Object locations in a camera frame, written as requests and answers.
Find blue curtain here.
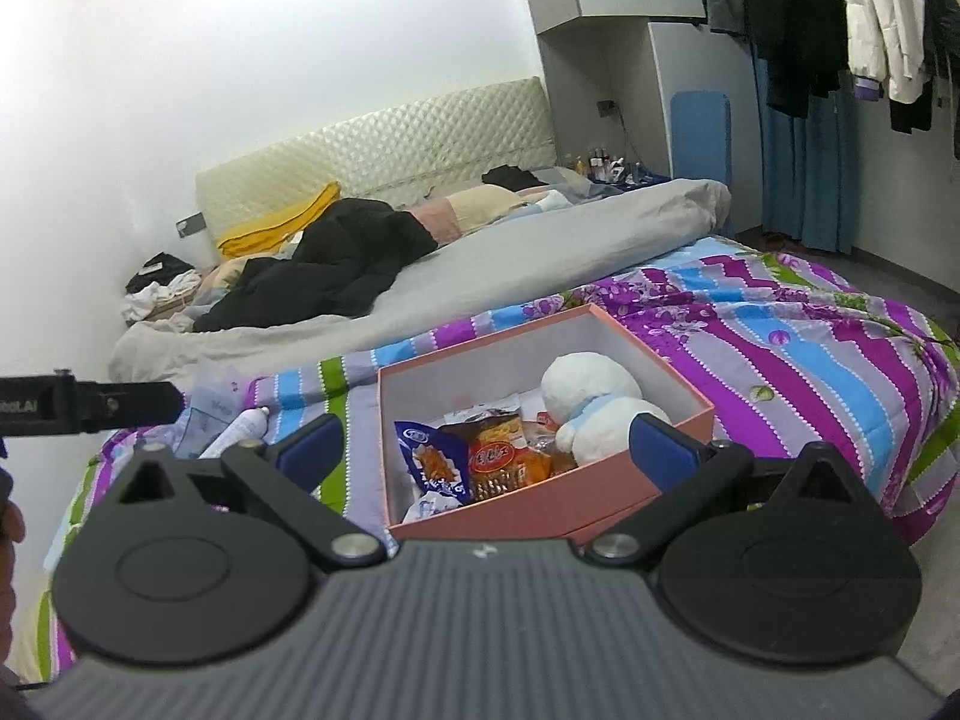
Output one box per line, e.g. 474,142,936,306
750,45,860,256

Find dark hanging clothes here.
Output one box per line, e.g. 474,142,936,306
686,0,960,162

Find black jacket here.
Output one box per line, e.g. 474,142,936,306
191,197,440,332

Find clear plastic bag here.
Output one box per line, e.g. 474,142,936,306
176,364,252,458

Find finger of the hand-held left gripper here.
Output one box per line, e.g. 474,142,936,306
71,381,185,434

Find grey duvet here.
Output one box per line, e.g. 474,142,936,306
109,178,732,383

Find yellow cloth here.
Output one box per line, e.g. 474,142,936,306
217,181,342,257

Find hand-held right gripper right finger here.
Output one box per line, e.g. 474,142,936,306
585,414,875,567

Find blue padded board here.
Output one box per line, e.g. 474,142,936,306
670,90,732,182

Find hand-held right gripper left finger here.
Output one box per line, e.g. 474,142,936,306
97,412,380,567

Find person's left hand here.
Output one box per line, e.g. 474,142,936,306
0,501,25,672

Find floral striped bed sheet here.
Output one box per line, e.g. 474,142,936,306
41,234,960,683

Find white plush toy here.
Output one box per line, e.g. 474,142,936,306
538,351,674,466

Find orange red-label snack packet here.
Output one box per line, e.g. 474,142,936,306
442,414,526,505

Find grey snack packet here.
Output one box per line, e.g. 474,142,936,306
444,405,520,427

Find pink pillow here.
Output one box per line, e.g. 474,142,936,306
409,199,460,245

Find pile of clothes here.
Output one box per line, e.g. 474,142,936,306
122,253,226,327

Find white cylindrical bottle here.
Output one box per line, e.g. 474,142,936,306
196,406,271,460

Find black garment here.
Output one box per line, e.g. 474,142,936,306
480,163,542,192

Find pink cardboard box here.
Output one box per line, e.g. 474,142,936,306
375,304,717,548

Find row of cosmetic bottles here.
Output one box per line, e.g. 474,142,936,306
562,150,650,185

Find white hanging jacket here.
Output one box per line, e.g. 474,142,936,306
840,0,938,106

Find cream quilted headboard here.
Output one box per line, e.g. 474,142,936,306
195,76,557,241

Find cream pillow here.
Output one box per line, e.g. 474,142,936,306
442,186,526,230

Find blue and white snack packet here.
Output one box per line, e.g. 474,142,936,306
394,420,475,527

